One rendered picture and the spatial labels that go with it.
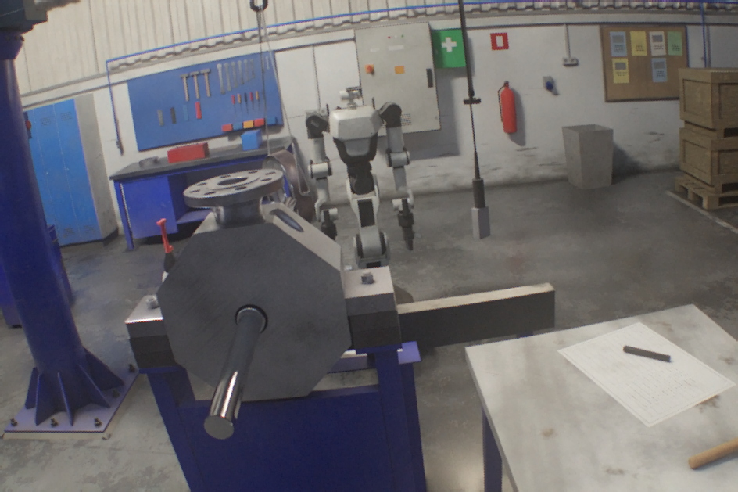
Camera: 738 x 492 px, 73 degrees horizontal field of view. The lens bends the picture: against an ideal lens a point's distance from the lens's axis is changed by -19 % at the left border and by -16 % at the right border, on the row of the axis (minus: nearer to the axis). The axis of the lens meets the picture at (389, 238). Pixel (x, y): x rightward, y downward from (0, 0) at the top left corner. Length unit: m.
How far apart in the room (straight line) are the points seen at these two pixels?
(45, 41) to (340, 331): 6.65
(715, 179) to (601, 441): 4.88
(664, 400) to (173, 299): 1.23
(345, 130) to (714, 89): 3.78
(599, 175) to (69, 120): 5.97
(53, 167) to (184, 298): 5.74
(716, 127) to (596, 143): 1.49
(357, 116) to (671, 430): 2.46
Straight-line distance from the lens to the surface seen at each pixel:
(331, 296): 1.46
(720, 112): 5.96
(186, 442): 1.80
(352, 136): 3.27
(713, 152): 5.94
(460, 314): 1.94
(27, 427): 3.63
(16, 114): 3.26
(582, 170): 6.58
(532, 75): 6.86
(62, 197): 7.19
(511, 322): 2.00
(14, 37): 3.26
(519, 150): 6.91
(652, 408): 1.41
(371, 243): 3.33
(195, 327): 1.55
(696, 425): 1.38
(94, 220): 7.06
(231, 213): 1.45
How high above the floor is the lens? 1.69
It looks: 18 degrees down
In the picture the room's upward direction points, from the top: 7 degrees counter-clockwise
